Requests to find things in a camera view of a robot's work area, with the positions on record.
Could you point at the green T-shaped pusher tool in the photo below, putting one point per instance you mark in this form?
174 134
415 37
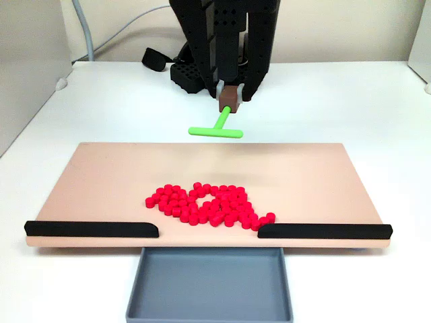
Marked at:
215 132

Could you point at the red cylindrical granule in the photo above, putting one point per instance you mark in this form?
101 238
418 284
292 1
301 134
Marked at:
206 188
193 219
214 190
149 202
255 224
215 220
263 221
168 187
197 186
206 204
250 204
270 217

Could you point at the small white panel foot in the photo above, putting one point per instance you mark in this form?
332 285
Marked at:
428 88
61 84

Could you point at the white side panel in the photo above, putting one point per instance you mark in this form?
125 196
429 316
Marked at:
421 33

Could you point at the grey side panel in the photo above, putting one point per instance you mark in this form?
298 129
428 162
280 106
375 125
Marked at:
30 67

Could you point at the peach flat board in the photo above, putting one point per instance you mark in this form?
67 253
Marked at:
101 188

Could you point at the grey plastic tray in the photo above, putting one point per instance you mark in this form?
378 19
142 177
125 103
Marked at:
208 286

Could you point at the black edge rail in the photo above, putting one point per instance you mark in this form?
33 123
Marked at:
87 229
323 231

